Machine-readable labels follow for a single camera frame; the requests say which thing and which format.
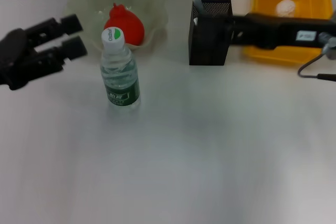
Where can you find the clear green-label water bottle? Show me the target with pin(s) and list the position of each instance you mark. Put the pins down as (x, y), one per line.
(120, 82)

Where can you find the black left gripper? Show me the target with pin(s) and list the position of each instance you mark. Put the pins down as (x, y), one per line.
(18, 61)

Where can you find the mint green pen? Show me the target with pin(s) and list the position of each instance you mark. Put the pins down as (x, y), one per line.
(195, 20)

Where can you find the green glass fruit bowl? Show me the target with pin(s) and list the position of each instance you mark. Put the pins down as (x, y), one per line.
(149, 6)

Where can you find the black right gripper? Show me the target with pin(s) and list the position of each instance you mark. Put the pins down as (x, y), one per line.
(302, 33)

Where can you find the grey pen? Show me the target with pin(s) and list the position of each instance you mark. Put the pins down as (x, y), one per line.
(198, 2)

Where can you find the black mesh pen holder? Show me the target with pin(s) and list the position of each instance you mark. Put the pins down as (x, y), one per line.
(207, 48)

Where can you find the white paper ball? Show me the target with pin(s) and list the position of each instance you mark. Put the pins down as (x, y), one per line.
(286, 7)

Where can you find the red-orange toy fruit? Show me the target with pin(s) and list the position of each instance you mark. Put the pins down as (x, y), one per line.
(131, 28)

